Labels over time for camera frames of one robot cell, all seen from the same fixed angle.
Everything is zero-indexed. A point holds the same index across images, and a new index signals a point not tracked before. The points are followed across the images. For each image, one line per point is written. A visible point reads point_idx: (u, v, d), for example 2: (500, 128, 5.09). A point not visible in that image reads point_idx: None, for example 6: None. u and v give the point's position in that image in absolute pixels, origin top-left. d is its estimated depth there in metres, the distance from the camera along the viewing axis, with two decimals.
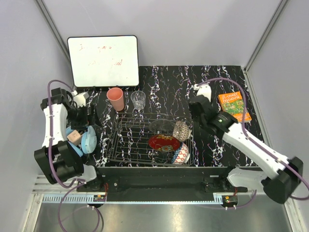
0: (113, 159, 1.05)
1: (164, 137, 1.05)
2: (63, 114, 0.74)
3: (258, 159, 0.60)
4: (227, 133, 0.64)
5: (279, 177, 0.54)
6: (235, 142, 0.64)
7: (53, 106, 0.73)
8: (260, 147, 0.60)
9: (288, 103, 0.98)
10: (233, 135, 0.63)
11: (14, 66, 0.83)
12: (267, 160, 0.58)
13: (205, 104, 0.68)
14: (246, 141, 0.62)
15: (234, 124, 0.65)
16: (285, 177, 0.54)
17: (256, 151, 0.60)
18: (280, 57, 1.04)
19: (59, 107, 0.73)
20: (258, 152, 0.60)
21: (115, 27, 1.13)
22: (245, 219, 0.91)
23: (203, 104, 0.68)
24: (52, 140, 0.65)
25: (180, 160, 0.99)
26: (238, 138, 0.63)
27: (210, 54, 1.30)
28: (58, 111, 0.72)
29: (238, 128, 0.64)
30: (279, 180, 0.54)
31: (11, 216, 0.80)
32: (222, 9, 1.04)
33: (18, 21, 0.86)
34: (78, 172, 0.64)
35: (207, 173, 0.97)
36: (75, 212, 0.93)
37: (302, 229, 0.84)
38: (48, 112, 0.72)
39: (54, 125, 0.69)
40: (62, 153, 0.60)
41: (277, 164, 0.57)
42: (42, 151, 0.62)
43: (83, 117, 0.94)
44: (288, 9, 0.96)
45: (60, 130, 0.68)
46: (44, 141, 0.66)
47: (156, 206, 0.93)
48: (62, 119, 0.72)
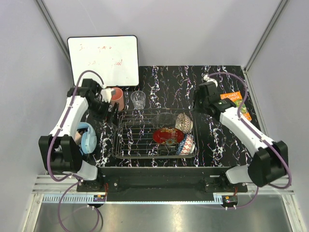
0: (117, 155, 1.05)
1: (168, 130, 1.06)
2: (81, 108, 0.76)
3: (246, 140, 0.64)
4: (223, 113, 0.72)
5: (259, 153, 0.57)
6: (229, 123, 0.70)
7: (76, 96, 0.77)
8: (248, 127, 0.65)
9: (288, 103, 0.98)
10: (228, 116, 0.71)
11: (13, 66, 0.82)
12: (252, 138, 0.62)
13: (212, 89, 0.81)
14: (238, 122, 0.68)
15: (232, 107, 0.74)
16: (264, 155, 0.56)
17: (245, 129, 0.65)
18: (279, 57, 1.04)
19: (81, 101, 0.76)
20: (246, 132, 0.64)
21: (115, 27, 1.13)
22: (245, 218, 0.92)
23: (208, 88, 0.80)
24: (59, 132, 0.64)
25: (187, 151, 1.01)
26: (231, 118, 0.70)
27: (210, 54, 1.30)
28: (77, 104, 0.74)
29: (234, 111, 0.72)
30: (258, 156, 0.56)
31: (11, 215, 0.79)
32: (222, 9, 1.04)
33: (18, 21, 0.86)
34: (73, 169, 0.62)
35: (207, 173, 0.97)
36: (75, 212, 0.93)
37: (302, 229, 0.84)
38: (69, 102, 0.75)
39: (68, 117, 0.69)
40: (63, 146, 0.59)
41: (261, 142, 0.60)
42: (47, 137, 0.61)
43: (104, 111, 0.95)
44: (288, 9, 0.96)
45: (71, 123, 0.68)
46: (53, 129, 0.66)
47: (157, 206, 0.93)
48: (78, 112, 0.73)
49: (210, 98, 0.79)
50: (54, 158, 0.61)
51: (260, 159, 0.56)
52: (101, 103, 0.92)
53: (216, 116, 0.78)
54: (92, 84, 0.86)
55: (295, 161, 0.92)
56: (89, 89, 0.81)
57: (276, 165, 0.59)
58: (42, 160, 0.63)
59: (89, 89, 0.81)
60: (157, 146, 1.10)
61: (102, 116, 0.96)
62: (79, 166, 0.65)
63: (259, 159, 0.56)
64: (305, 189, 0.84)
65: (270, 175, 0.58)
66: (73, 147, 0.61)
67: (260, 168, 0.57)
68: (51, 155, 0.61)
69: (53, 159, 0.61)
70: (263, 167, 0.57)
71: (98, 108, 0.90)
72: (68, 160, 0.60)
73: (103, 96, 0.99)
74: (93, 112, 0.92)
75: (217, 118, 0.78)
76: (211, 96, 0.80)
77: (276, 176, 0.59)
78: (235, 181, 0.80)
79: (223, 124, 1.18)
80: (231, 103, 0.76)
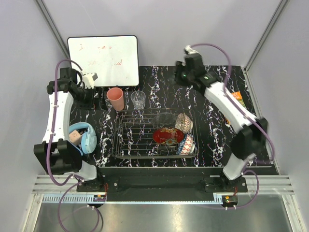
0: (117, 155, 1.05)
1: (168, 130, 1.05)
2: (68, 104, 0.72)
3: (230, 116, 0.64)
4: (209, 89, 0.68)
5: (242, 130, 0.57)
6: (214, 97, 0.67)
7: (59, 93, 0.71)
8: (233, 104, 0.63)
9: (288, 102, 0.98)
10: (214, 91, 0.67)
11: (13, 67, 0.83)
12: (236, 116, 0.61)
13: (199, 62, 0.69)
14: (223, 98, 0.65)
15: (218, 84, 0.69)
16: (247, 131, 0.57)
17: (230, 106, 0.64)
18: (279, 57, 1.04)
19: (65, 96, 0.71)
20: (231, 108, 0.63)
21: (115, 27, 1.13)
22: (245, 219, 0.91)
23: (195, 61, 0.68)
24: (53, 137, 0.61)
25: (187, 151, 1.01)
26: (217, 94, 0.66)
27: (210, 54, 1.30)
28: (63, 101, 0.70)
29: (219, 86, 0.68)
30: (241, 133, 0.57)
31: (11, 215, 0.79)
32: (222, 9, 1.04)
33: (18, 21, 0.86)
34: (75, 168, 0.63)
35: (207, 173, 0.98)
36: (75, 211, 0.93)
37: (302, 229, 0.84)
38: (53, 101, 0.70)
39: (58, 118, 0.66)
40: (60, 151, 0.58)
41: (245, 119, 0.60)
42: (41, 145, 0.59)
43: (90, 99, 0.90)
44: (288, 9, 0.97)
45: (62, 125, 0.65)
46: (45, 135, 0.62)
47: (157, 206, 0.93)
48: (66, 110, 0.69)
49: (196, 75, 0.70)
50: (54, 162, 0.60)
51: (244, 136, 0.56)
52: (85, 91, 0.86)
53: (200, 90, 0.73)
54: (70, 74, 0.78)
55: (295, 161, 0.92)
56: (71, 81, 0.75)
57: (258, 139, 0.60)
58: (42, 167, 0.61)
59: (70, 81, 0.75)
60: (157, 146, 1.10)
61: (89, 105, 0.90)
62: (79, 163, 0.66)
63: (242, 135, 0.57)
64: (305, 189, 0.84)
65: (251, 150, 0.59)
66: (70, 147, 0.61)
67: (242, 143, 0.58)
68: (51, 159, 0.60)
69: (54, 162, 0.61)
70: (246, 143, 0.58)
71: (84, 97, 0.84)
72: (68, 161, 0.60)
73: (85, 82, 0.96)
74: (80, 102, 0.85)
75: (201, 94, 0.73)
76: (197, 70, 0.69)
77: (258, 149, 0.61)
78: (234, 176, 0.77)
79: (223, 125, 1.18)
80: (217, 78, 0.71)
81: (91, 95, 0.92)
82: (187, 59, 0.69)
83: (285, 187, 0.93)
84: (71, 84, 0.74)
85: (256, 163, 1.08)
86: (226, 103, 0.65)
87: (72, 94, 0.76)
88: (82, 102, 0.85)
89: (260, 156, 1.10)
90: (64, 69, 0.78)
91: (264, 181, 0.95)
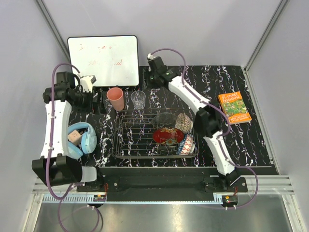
0: (117, 155, 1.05)
1: (168, 130, 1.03)
2: (66, 113, 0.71)
3: (189, 102, 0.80)
4: (170, 82, 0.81)
5: (199, 112, 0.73)
6: (175, 90, 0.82)
7: (56, 102, 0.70)
8: (190, 92, 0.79)
9: (287, 103, 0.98)
10: (175, 83, 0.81)
11: (13, 66, 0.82)
12: (194, 101, 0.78)
13: (159, 62, 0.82)
14: (183, 89, 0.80)
15: (176, 77, 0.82)
16: (203, 111, 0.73)
17: (188, 94, 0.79)
18: (279, 57, 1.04)
19: (63, 106, 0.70)
20: (189, 96, 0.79)
21: (115, 27, 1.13)
22: (245, 219, 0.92)
23: (156, 62, 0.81)
24: (51, 152, 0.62)
25: (187, 151, 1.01)
26: (177, 86, 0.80)
27: (210, 54, 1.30)
28: (60, 111, 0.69)
29: (178, 79, 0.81)
30: (198, 114, 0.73)
31: (11, 215, 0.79)
32: (222, 9, 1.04)
33: (18, 21, 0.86)
34: (76, 180, 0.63)
35: (207, 173, 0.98)
36: (74, 212, 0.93)
37: (302, 229, 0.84)
38: (50, 111, 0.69)
39: (56, 130, 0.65)
40: (59, 166, 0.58)
41: (201, 103, 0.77)
42: (40, 161, 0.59)
43: (89, 104, 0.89)
44: (288, 9, 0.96)
45: (61, 138, 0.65)
46: (43, 149, 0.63)
47: (157, 206, 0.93)
48: (64, 121, 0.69)
49: (159, 72, 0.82)
50: (53, 175, 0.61)
51: (201, 116, 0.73)
52: (83, 95, 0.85)
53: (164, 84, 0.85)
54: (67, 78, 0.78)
55: (295, 161, 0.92)
56: (68, 88, 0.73)
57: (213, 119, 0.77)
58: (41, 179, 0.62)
59: (68, 88, 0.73)
60: (157, 146, 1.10)
61: (88, 109, 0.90)
62: (79, 173, 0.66)
63: (200, 116, 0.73)
64: (304, 189, 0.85)
65: (209, 127, 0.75)
66: (70, 161, 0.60)
67: (202, 122, 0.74)
68: (50, 173, 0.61)
69: (53, 176, 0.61)
70: (204, 122, 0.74)
71: (82, 101, 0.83)
72: (67, 175, 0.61)
73: (84, 86, 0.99)
74: (78, 107, 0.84)
75: (166, 87, 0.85)
76: (159, 68, 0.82)
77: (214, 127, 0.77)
78: (226, 168, 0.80)
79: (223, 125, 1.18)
80: (175, 72, 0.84)
81: (90, 98, 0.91)
82: (150, 62, 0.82)
83: (285, 187, 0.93)
84: (68, 91, 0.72)
85: (256, 163, 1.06)
86: (185, 93, 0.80)
87: (70, 101, 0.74)
88: (81, 107, 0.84)
89: (260, 156, 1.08)
90: (62, 75, 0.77)
91: (264, 181, 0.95)
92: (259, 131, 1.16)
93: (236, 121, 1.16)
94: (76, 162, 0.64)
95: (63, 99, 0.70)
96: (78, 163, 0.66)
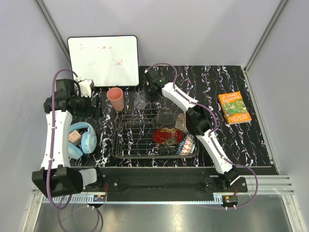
0: (117, 155, 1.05)
1: (168, 130, 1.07)
2: (67, 123, 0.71)
3: (180, 104, 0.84)
4: (163, 88, 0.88)
5: (188, 112, 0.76)
6: (168, 94, 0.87)
7: (56, 112, 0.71)
8: (180, 94, 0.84)
9: (287, 103, 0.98)
10: (167, 89, 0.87)
11: (13, 67, 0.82)
12: (184, 103, 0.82)
13: (153, 72, 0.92)
14: (174, 92, 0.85)
15: (169, 83, 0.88)
16: (192, 111, 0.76)
17: (178, 97, 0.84)
18: (279, 57, 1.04)
19: (63, 116, 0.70)
20: (179, 98, 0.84)
21: (115, 27, 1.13)
22: (245, 219, 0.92)
23: (150, 73, 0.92)
24: (52, 163, 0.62)
25: (187, 151, 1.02)
26: (169, 91, 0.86)
27: (210, 54, 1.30)
28: (61, 122, 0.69)
29: (170, 85, 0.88)
30: (188, 113, 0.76)
31: (11, 216, 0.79)
32: (222, 9, 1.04)
33: (18, 21, 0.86)
34: (76, 191, 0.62)
35: (207, 174, 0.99)
36: (74, 212, 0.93)
37: (302, 229, 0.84)
38: (51, 121, 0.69)
39: (56, 141, 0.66)
40: (60, 178, 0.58)
41: (189, 104, 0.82)
42: (40, 173, 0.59)
43: (87, 108, 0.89)
44: (288, 9, 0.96)
45: (61, 149, 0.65)
46: (43, 161, 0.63)
47: (157, 206, 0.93)
48: (65, 131, 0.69)
49: (153, 80, 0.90)
50: (54, 187, 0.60)
51: (190, 115, 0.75)
52: (82, 100, 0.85)
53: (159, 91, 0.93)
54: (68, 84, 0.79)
55: (295, 161, 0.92)
56: (69, 97, 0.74)
57: (203, 118, 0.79)
58: (41, 191, 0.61)
59: (69, 97, 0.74)
60: (157, 146, 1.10)
61: (86, 113, 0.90)
62: (80, 184, 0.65)
63: (189, 116, 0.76)
64: (304, 189, 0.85)
65: (200, 126, 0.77)
66: (70, 173, 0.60)
67: (192, 122, 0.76)
68: (50, 185, 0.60)
69: (53, 187, 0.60)
70: (194, 120, 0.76)
71: (82, 107, 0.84)
72: (68, 187, 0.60)
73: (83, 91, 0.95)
74: (77, 112, 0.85)
75: (161, 93, 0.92)
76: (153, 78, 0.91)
77: (204, 126, 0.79)
78: (224, 166, 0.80)
79: (223, 125, 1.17)
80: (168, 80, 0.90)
81: (89, 103, 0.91)
82: (146, 74, 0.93)
83: (285, 188, 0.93)
84: (69, 101, 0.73)
85: (256, 163, 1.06)
86: (175, 95, 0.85)
87: (70, 109, 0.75)
88: (80, 111, 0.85)
89: (260, 156, 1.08)
90: (62, 82, 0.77)
91: (264, 181, 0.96)
92: (259, 131, 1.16)
93: (236, 121, 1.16)
94: (76, 173, 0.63)
95: (64, 109, 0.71)
96: (79, 174, 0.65)
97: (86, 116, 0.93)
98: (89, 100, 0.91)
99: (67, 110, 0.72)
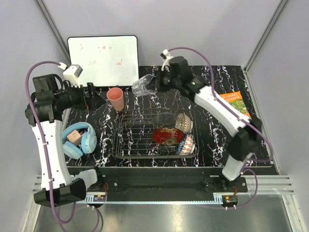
0: (116, 156, 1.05)
1: (168, 130, 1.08)
2: (59, 134, 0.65)
3: (222, 119, 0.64)
4: (197, 94, 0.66)
5: (239, 134, 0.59)
6: (203, 102, 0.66)
7: (43, 123, 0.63)
8: (224, 107, 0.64)
9: (287, 103, 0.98)
10: (203, 95, 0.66)
11: (13, 66, 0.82)
12: (230, 119, 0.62)
13: (183, 67, 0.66)
14: (214, 102, 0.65)
15: (204, 88, 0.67)
16: (243, 134, 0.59)
17: (220, 109, 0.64)
18: (279, 57, 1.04)
19: (53, 128, 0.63)
20: (222, 111, 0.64)
21: (115, 26, 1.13)
22: (246, 218, 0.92)
23: (181, 66, 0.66)
24: (53, 183, 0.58)
25: (187, 151, 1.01)
26: (207, 99, 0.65)
27: (210, 54, 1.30)
28: (52, 135, 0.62)
29: (208, 91, 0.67)
30: (238, 136, 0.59)
31: (11, 215, 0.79)
32: (221, 9, 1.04)
33: (18, 21, 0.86)
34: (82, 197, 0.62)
35: (207, 173, 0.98)
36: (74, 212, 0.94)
37: (302, 229, 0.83)
38: (39, 135, 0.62)
39: (52, 158, 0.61)
40: (65, 196, 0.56)
41: (239, 122, 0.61)
42: (42, 195, 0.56)
43: (81, 100, 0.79)
44: (287, 9, 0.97)
45: (59, 166, 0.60)
46: (43, 181, 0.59)
47: (157, 206, 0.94)
48: (59, 144, 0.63)
49: (183, 79, 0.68)
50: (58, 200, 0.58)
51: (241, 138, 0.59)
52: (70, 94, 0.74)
53: (188, 96, 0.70)
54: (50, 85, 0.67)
55: (295, 161, 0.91)
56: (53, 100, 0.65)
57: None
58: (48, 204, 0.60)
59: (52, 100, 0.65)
60: (157, 146, 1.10)
61: (80, 105, 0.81)
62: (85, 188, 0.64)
63: (239, 138, 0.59)
64: (304, 189, 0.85)
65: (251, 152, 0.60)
66: (74, 187, 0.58)
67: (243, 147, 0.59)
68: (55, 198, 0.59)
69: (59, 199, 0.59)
70: (244, 145, 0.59)
71: (70, 101, 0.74)
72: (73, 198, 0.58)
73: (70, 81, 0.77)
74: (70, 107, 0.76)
75: (190, 99, 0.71)
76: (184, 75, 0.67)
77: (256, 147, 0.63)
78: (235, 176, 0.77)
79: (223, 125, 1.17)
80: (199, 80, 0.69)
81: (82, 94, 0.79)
82: (172, 66, 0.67)
83: (285, 188, 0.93)
84: (54, 106, 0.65)
85: (256, 163, 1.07)
86: (217, 107, 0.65)
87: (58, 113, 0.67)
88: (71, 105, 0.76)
89: (260, 156, 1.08)
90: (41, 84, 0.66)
91: (264, 181, 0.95)
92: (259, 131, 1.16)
93: None
94: (78, 182, 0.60)
95: (52, 120, 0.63)
96: (81, 181, 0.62)
97: (81, 107, 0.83)
98: (82, 90, 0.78)
99: (55, 119, 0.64)
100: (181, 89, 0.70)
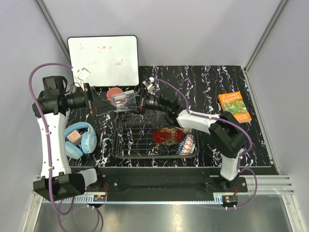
0: (116, 156, 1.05)
1: (168, 130, 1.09)
2: (62, 126, 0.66)
3: (202, 126, 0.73)
4: (178, 118, 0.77)
5: (213, 128, 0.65)
6: (185, 122, 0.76)
7: (47, 116, 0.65)
8: (198, 115, 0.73)
9: (287, 103, 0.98)
10: (182, 116, 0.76)
11: (12, 66, 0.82)
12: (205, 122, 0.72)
13: (172, 97, 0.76)
14: (190, 117, 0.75)
15: (182, 110, 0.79)
16: (218, 126, 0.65)
17: (197, 120, 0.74)
18: (279, 57, 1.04)
19: (56, 119, 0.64)
20: (198, 121, 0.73)
21: (115, 27, 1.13)
22: (246, 218, 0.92)
23: (170, 99, 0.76)
24: (52, 171, 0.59)
25: (187, 151, 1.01)
26: (185, 117, 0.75)
27: (210, 54, 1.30)
28: (55, 126, 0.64)
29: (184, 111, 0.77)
30: (214, 130, 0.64)
31: (10, 215, 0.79)
32: (221, 9, 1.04)
33: (18, 21, 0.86)
34: (80, 193, 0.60)
35: (207, 173, 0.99)
36: (74, 212, 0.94)
37: (302, 229, 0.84)
38: (44, 125, 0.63)
39: (53, 147, 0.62)
40: (63, 186, 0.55)
41: (211, 121, 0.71)
42: (42, 182, 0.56)
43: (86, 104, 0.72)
44: (287, 10, 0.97)
45: (60, 155, 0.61)
46: (43, 169, 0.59)
47: (157, 206, 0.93)
48: (61, 135, 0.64)
49: (172, 107, 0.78)
50: (56, 192, 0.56)
51: (216, 131, 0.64)
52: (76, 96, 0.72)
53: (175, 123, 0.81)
54: (57, 83, 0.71)
55: (295, 161, 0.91)
56: (58, 97, 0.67)
57: (235, 133, 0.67)
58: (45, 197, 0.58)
59: (57, 97, 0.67)
60: (157, 146, 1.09)
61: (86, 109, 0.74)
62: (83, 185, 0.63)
63: (215, 133, 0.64)
64: (304, 189, 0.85)
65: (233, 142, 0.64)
66: (73, 178, 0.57)
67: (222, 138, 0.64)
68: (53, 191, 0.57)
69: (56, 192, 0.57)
70: (223, 137, 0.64)
71: (75, 104, 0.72)
72: (72, 190, 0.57)
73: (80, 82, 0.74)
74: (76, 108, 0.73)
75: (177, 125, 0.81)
76: (172, 102, 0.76)
77: (240, 141, 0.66)
78: (233, 175, 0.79)
79: None
80: (180, 108, 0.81)
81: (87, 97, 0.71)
82: (166, 100, 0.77)
83: (285, 188, 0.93)
84: (60, 101, 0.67)
85: (256, 163, 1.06)
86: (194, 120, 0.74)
87: (63, 110, 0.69)
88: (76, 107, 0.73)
89: (260, 156, 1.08)
90: (49, 81, 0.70)
91: (264, 181, 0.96)
92: (259, 131, 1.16)
93: None
94: (77, 176, 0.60)
95: (56, 112, 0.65)
96: (79, 175, 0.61)
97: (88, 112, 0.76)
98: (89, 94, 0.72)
99: (60, 112, 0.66)
100: (168, 112, 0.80)
